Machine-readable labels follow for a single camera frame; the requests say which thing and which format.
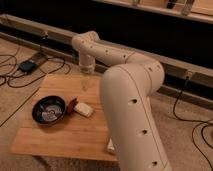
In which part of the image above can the translucent tan gripper tip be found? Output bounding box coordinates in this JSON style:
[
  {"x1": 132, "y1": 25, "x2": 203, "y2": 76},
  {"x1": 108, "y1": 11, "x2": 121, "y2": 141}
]
[{"x1": 81, "y1": 74, "x2": 90, "y2": 91}]

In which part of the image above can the dark ceramic bowl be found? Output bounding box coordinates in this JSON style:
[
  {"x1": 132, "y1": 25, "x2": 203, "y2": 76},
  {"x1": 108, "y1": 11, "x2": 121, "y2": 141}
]
[{"x1": 32, "y1": 95, "x2": 66, "y2": 125}]

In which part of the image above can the small white object under arm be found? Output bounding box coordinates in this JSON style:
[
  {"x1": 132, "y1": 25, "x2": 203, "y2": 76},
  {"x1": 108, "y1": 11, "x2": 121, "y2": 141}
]
[{"x1": 107, "y1": 139, "x2": 115, "y2": 155}]

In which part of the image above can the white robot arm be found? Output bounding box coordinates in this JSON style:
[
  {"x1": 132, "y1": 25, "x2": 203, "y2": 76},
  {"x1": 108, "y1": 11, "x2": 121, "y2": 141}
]
[{"x1": 71, "y1": 31, "x2": 172, "y2": 171}]

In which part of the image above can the small red-brown object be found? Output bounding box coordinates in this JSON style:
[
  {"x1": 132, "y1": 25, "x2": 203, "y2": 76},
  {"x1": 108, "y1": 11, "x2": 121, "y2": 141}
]
[{"x1": 67, "y1": 98, "x2": 78, "y2": 114}]

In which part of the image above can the white rectangular block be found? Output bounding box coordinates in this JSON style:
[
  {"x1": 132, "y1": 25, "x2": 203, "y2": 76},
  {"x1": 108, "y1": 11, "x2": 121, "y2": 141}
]
[{"x1": 74, "y1": 102, "x2": 93, "y2": 117}]

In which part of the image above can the bamboo wooden board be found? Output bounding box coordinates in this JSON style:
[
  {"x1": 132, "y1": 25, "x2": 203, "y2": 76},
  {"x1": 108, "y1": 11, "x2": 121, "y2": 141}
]
[{"x1": 11, "y1": 74, "x2": 116, "y2": 161}]

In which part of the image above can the dark power adapter box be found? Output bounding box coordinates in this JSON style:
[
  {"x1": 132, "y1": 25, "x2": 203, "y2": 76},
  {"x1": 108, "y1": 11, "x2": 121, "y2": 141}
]
[{"x1": 18, "y1": 60, "x2": 36, "y2": 73}]

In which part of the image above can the black cable on left floor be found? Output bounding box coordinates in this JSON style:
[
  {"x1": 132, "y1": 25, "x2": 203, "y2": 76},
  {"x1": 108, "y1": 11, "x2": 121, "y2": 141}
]
[{"x1": 0, "y1": 49, "x2": 72, "y2": 89}]

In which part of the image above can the black cable on floor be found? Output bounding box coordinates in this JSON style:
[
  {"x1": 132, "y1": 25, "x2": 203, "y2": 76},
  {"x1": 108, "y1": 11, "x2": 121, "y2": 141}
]
[
  {"x1": 172, "y1": 75, "x2": 213, "y2": 162},
  {"x1": 0, "y1": 49, "x2": 72, "y2": 89}
]

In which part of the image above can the long wooden baseboard rail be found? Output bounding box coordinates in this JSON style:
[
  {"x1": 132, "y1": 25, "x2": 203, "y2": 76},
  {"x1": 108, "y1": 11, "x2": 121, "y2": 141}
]
[{"x1": 0, "y1": 14, "x2": 213, "y2": 88}]

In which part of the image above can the black cable on right floor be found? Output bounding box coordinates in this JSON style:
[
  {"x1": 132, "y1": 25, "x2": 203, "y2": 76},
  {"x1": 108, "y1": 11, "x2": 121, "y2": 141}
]
[{"x1": 172, "y1": 75, "x2": 213, "y2": 162}]

